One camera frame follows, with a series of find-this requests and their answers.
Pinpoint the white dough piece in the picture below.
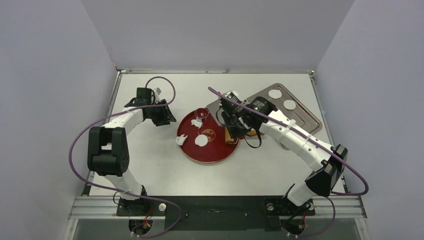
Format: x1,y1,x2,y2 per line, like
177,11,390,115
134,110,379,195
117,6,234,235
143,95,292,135
175,134,188,146

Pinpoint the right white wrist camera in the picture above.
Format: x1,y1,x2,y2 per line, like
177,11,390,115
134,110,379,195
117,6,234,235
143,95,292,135
223,91,241,102

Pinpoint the round cut dough wrapper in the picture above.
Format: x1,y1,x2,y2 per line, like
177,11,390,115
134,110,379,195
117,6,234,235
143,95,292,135
194,134,209,147

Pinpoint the round metal cutter ring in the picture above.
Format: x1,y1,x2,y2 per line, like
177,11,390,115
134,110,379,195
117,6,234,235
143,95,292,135
194,107,210,122

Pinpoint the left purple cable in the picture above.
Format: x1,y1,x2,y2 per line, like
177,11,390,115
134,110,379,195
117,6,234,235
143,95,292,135
68,76,183,240

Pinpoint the torn white dough scrap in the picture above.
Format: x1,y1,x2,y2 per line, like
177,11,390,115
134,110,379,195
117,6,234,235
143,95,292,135
190,118,203,129

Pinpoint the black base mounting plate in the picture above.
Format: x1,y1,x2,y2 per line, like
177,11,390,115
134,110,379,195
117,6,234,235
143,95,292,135
115,195,316,231

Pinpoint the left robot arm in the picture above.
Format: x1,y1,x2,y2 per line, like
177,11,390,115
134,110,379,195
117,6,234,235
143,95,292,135
87,87,176,216

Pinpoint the rectangular steel tray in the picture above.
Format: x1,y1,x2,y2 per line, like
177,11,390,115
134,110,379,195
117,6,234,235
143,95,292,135
247,83,323,135

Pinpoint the round red lacquer tray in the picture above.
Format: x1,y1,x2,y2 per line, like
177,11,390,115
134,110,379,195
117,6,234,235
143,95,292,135
177,108,238,164

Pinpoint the aluminium frame rail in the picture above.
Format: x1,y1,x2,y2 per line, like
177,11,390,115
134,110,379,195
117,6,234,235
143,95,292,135
68,195,367,220

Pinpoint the white dumpling wrapper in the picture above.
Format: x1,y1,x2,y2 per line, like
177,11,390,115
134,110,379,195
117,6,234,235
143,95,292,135
283,99,297,111
268,89,282,99

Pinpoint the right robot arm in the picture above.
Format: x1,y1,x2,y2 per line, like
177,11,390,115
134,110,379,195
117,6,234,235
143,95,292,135
219,91,348,214

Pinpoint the wooden dough roller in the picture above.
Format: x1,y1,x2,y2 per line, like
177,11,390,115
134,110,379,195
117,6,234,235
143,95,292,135
224,127,257,145

